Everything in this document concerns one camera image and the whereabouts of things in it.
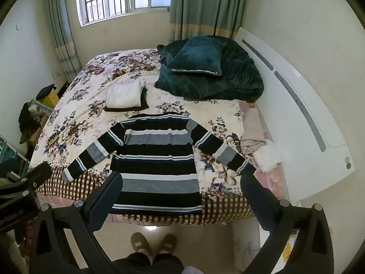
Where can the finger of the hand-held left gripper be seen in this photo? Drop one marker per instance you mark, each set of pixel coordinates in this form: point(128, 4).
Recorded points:
point(31, 177)

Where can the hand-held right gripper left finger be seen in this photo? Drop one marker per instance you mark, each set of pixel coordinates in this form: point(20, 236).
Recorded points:
point(105, 198)

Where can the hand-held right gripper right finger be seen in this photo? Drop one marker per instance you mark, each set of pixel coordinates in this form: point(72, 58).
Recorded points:
point(254, 194)

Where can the striped knit sweater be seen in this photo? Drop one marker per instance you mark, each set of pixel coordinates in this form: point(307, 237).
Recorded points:
point(156, 148)

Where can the dark clothes pile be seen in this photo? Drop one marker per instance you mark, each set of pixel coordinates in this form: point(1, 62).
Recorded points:
point(28, 118)

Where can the white crumpled cloth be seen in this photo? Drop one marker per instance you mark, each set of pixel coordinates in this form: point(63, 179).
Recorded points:
point(268, 155)

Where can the beige crumpled cloth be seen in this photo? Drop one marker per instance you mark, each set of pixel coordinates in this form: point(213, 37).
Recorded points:
point(252, 147)

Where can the person's left slipper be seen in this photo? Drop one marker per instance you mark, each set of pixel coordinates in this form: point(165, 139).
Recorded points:
point(139, 242)

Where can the person's slipper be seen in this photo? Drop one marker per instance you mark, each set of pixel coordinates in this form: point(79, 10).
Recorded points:
point(168, 242)
point(139, 242)

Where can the pink mattress cover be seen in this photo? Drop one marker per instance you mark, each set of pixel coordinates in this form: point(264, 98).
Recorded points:
point(256, 120)

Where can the person's right slipper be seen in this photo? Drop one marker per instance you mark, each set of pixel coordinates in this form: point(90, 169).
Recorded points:
point(168, 242)

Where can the yellow box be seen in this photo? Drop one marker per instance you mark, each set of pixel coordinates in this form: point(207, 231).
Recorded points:
point(50, 101)

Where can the person's dark trousers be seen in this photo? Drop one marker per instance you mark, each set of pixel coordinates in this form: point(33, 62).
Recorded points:
point(148, 264)

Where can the dark cap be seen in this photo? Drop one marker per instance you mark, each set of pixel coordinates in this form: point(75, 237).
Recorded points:
point(45, 90)

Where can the floral bed sheet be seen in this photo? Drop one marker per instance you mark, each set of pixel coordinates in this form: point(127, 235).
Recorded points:
point(85, 91)

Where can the dark folded cloth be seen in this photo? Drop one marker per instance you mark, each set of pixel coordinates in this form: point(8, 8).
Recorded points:
point(144, 103)

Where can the white pillow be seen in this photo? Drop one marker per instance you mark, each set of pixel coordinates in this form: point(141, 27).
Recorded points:
point(124, 94)

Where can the teal velvet blanket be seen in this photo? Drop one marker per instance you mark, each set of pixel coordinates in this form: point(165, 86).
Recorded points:
point(239, 77)

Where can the teal velvet pillow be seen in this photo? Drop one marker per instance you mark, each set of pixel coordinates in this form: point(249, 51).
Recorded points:
point(196, 57)

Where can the green curtain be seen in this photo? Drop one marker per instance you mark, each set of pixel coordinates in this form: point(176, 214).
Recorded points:
point(205, 5)
point(61, 28)

